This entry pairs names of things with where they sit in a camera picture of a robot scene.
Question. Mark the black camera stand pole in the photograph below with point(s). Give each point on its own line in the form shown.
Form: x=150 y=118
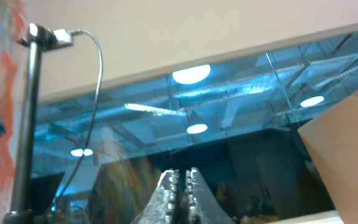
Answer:
x=20 y=212

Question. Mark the brown cardboard box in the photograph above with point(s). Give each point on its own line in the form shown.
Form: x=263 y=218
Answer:
x=332 y=142

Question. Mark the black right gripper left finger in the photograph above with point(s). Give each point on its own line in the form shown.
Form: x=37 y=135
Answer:
x=162 y=207

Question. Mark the silver overhead camera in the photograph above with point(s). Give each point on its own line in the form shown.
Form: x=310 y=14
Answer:
x=62 y=39

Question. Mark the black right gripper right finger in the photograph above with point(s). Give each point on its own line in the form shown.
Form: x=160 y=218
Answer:
x=203 y=208

